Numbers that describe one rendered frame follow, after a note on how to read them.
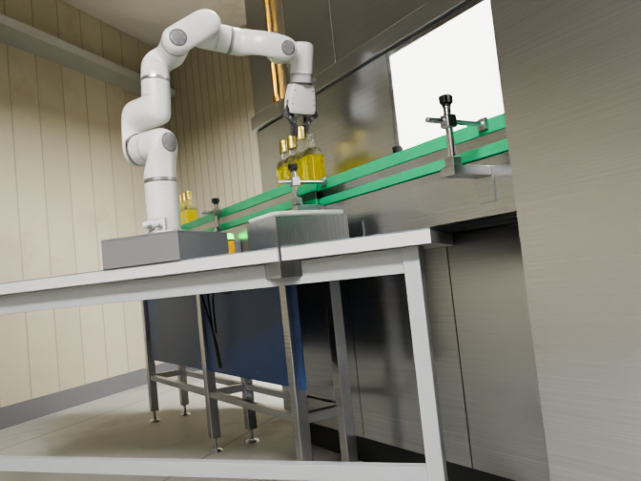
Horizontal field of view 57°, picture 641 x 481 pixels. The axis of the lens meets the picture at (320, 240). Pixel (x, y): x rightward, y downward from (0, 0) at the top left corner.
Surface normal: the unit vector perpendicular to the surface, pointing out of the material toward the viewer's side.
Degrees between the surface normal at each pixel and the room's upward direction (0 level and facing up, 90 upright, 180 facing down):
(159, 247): 90
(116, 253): 90
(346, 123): 90
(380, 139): 90
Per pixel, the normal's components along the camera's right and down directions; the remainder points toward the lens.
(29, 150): 0.92, -0.12
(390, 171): -0.84, 0.05
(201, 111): -0.37, -0.03
